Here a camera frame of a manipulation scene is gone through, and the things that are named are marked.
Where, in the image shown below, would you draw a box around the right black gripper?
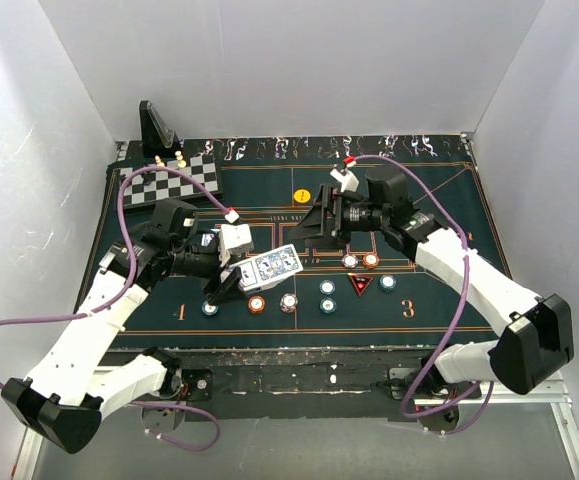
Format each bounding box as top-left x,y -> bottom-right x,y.
287,183 -> 388,250

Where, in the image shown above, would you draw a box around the green chips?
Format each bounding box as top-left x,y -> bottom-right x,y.
379,275 -> 397,292
201,301 -> 219,317

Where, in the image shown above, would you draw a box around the yellow big blind button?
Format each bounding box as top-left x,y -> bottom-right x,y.
293,188 -> 312,205

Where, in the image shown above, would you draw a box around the orange poker chip stack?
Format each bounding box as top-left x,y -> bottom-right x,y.
248,295 -> 266,315

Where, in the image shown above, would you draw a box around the blue backed card deck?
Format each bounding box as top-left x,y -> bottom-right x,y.
245,244 -> 303,282

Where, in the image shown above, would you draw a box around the orange chips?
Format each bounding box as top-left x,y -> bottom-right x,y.
362,253 -> 380,269

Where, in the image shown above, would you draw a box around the red triangular dealer button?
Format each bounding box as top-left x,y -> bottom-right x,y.
348,273 -> 373,297

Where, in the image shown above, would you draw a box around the green poker chip stack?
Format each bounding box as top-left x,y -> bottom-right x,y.
319,298 -> 337,315

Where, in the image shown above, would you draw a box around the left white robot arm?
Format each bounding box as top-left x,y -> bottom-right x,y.
1,199 -> 252,454

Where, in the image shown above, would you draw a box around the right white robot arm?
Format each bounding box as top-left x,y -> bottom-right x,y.
290,166 -> 574,398

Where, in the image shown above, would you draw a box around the green poker table mat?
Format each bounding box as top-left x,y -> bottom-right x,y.
113,134 -> 507,349

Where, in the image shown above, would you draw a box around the small chess board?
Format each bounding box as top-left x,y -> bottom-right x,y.
123,155 -> 223,211

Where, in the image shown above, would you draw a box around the black triangular stand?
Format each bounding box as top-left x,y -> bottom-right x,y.
139,100 -> 180,158

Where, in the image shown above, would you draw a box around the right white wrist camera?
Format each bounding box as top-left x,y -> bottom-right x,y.
330,160 -> 359,193

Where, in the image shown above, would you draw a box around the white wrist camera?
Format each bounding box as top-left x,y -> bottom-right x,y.
330,160 -> 359,193
218,224 -> 254,266

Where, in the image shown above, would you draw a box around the card near left camera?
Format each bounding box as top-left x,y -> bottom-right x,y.
201,229 -> 219,247

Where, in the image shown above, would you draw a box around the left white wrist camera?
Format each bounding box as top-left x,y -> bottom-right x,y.
218,224 -> 254,266

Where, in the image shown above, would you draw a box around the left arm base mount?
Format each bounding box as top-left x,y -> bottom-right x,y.
133,369 -> 221,451

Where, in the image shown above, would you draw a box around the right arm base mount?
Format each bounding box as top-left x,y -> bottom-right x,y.
372,367 -> 493,436

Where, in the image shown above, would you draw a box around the aluminium rail frame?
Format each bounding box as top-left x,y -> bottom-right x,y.
11,361 -> 579,480

